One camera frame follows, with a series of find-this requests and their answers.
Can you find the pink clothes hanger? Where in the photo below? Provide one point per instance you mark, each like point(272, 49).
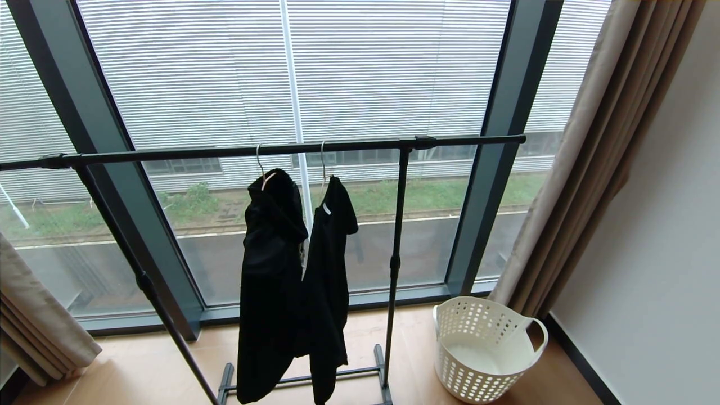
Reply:
point(323, 163)
point(260, 163)

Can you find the black garment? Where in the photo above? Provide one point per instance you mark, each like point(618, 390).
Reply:
point(329, 281)

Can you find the black shorts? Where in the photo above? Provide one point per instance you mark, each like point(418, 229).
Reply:
point(270, 281)

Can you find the white laundry basket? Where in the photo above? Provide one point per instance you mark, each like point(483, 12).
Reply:
point(484, 326)

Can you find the black clothes rack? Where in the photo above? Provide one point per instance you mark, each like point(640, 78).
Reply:
point(169, 153)

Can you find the window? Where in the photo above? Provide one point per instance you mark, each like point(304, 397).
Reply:
point(394, 67)

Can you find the beige curtain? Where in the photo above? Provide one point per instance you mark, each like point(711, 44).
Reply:
point(607, 112)
point(39, 332)

